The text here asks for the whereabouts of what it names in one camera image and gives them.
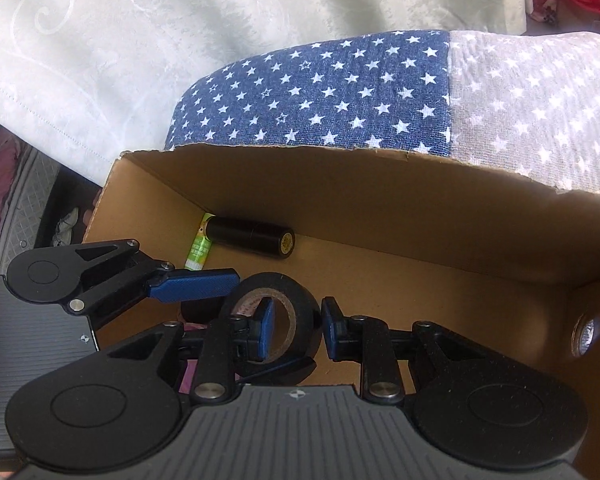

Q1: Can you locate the white patterned curtain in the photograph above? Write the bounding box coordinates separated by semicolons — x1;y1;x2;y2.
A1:
0;0;528;181

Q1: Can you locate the pink plastic bowl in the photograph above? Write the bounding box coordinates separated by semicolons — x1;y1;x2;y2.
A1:
179;350;201;396

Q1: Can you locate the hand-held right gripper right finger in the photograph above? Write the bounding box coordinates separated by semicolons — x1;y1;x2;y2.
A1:
320;296;481;403

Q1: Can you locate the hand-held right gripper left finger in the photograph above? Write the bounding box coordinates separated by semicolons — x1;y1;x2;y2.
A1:
105;297;277;405

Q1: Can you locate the black electrical tape roll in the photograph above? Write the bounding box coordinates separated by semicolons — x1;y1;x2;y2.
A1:
220;272;326;365

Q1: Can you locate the green lip balm tube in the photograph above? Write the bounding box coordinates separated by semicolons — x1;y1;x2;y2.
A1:
182;212;216;272

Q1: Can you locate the white shoe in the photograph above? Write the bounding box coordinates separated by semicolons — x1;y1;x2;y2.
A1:
52;207;88;248

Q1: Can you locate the grey ribbed mat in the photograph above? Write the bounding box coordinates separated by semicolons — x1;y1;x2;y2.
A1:
0;145;61;276

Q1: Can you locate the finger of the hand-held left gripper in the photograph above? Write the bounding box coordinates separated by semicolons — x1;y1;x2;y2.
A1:
67;240;241;317

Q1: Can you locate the brown cardboard box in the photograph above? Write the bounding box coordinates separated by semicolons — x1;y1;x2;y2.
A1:
82;142;600;480

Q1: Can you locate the gold round compact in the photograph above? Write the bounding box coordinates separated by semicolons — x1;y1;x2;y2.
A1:
571;311;600;359

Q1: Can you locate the blue white star blanket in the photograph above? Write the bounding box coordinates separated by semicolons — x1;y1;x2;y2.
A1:
164;30;600;206

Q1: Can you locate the black lipstick tube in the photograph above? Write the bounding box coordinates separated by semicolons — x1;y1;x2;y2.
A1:
204;216;296;260

